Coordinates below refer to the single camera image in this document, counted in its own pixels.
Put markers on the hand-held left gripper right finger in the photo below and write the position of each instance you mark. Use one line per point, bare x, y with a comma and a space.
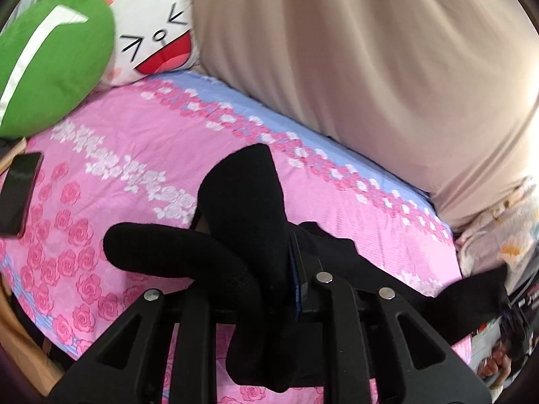
297, 286

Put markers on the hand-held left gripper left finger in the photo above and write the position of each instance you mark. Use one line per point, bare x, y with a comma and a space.
193, 332

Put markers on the black pants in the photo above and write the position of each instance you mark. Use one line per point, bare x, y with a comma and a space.
248, 219

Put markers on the person's right hand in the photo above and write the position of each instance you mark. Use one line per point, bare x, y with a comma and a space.
499, 362

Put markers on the light floral blanket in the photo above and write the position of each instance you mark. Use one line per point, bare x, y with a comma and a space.
505, 235

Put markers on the pink rose bedsheet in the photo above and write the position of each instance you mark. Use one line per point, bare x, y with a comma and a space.
126, 134

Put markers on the beige cloth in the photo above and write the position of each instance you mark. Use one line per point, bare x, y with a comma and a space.
358, 71

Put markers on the black smartphone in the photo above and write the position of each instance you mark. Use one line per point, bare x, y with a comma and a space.
17, 193

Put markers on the cartoon face pillow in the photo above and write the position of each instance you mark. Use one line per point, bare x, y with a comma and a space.
151, 29

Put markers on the green plush pillow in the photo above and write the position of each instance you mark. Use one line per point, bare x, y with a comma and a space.
54, 59

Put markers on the wooden bed frame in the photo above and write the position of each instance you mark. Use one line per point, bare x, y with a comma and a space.
21, 341

